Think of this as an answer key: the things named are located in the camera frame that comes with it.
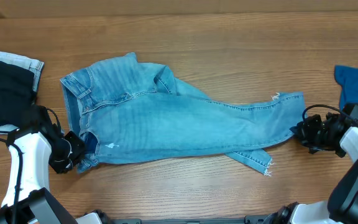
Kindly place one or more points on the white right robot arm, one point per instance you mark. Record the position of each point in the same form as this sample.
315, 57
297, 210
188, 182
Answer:
342, 205

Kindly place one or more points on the black folded garment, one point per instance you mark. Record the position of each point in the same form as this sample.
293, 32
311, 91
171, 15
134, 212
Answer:
16, 93

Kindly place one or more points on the light denim folded garment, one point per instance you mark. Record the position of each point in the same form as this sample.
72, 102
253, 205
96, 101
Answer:
33, 65

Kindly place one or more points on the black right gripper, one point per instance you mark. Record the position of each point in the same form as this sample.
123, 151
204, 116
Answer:
305, 130

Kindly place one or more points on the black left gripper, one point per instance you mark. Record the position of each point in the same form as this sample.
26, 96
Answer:
74, 144

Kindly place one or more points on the light blue denim jeans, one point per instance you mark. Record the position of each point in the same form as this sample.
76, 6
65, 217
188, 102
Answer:
130, 112

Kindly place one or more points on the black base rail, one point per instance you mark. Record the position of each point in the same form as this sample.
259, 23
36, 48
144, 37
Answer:
191, 221

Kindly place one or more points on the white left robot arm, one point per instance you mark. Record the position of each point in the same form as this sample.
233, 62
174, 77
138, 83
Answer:
28, 198

